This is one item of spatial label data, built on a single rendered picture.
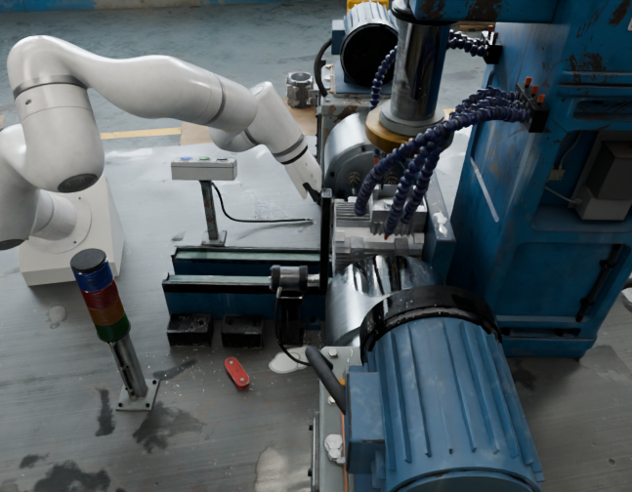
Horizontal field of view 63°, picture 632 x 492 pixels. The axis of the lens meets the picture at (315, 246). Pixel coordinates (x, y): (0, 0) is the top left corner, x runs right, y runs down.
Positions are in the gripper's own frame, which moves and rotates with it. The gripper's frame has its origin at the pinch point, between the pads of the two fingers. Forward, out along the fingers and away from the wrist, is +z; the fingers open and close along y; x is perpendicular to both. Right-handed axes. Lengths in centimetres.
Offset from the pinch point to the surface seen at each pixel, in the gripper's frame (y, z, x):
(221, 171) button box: -17.1, -11.2, -25.9
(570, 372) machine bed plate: 28, 55, 37
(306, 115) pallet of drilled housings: -230, 76, -56
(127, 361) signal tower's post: 37, -7, -43
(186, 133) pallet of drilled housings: -202, 37, -123
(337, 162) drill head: -15.1, 0.3, 3.5
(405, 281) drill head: 34.8, 0.6, 16.2
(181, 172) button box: -16.9, -16.2, -35.5
